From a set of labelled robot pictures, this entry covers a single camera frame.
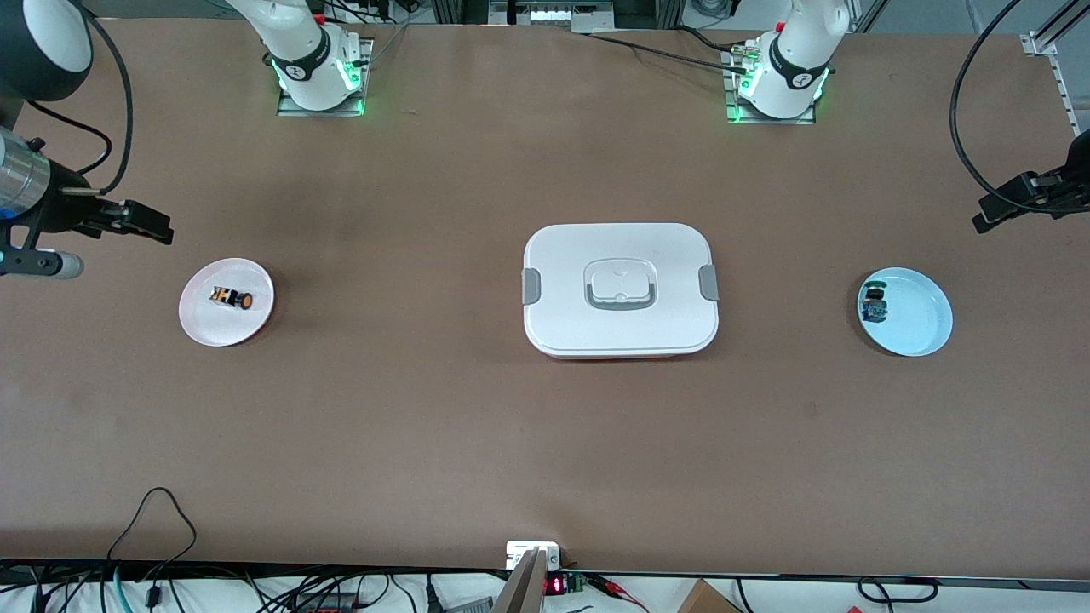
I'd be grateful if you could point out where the pale pink round plate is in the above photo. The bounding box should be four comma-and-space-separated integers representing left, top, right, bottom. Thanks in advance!
178, 258, 276, 347

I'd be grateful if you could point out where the light blue round plate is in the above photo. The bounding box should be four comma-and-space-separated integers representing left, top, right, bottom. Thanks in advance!
857, 267, 953, 357

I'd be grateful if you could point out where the white power strip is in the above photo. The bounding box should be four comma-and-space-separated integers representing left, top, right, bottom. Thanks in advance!
488, 0, 616, 32

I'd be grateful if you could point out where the brown cardboard box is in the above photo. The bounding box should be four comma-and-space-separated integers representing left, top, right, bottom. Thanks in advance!
677, 579, 743, 613

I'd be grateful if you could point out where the grey metal bar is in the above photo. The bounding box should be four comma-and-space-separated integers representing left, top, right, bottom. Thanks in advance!
490, 549, 548, 613

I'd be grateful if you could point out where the aluminium profile rail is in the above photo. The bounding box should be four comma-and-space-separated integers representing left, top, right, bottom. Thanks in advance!
1020, 0, 1090, 137

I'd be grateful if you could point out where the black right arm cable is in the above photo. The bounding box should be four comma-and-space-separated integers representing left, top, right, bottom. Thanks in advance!
26, 15, 135, 197

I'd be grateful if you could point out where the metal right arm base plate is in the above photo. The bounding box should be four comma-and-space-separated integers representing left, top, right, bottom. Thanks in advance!
277, 38, 374, 117

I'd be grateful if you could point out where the thin black looped cable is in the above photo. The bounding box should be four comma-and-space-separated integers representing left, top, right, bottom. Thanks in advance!
106, 487, 198, 601

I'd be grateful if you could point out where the black coiled cable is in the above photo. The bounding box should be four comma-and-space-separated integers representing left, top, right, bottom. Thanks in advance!
856, 576, 939, 604

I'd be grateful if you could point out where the black cable across table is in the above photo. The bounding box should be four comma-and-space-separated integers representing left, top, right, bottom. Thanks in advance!
579, 26, 750, 73

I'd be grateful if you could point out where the white lunch box grey handle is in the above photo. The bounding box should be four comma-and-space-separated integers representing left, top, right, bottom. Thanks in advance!
521, 223, 720, 360

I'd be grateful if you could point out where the small silver metal bracket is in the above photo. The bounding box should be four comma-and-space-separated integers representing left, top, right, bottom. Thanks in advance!
505, 541, 561, 571

